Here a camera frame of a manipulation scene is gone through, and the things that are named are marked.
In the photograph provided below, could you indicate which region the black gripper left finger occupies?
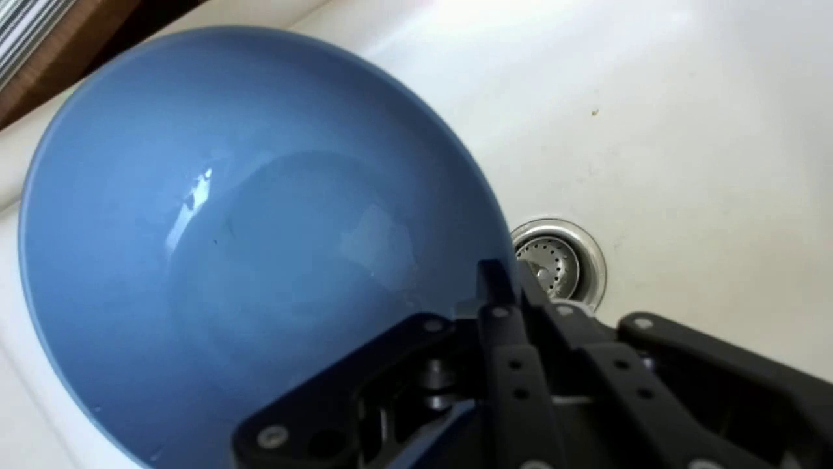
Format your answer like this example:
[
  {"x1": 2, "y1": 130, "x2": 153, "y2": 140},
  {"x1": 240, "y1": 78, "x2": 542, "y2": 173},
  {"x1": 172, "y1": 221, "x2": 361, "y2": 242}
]
[{"x1": 231, "y1": 259, "x2": 556, "y2": 469}]

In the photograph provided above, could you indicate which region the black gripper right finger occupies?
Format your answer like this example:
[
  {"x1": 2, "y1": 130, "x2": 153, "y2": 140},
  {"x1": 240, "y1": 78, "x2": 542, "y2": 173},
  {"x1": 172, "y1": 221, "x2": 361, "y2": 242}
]
[{"x1": 519, "y1": 259, "x2": 833, "y2": 469}]

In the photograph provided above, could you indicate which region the dark blue plate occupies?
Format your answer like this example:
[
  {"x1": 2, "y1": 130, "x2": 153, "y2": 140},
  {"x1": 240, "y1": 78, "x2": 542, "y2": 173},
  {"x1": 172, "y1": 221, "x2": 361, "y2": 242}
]
[{"x1": 19, "y1": 23, "x2": 525, "y2": 469}]

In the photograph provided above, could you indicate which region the metal sink drain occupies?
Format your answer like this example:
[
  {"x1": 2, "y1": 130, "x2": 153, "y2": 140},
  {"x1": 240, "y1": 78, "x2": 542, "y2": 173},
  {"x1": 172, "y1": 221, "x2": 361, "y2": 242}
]
[{"x1": 507, "y1": 217, "x2": 610, "y2": 319}]

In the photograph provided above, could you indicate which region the white sink basin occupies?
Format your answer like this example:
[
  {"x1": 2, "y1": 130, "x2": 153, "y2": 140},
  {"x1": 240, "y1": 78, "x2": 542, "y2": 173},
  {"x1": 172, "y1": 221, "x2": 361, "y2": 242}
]
[{"x1": 0, "y1": 0, "x2": 833, "y2": 469}]

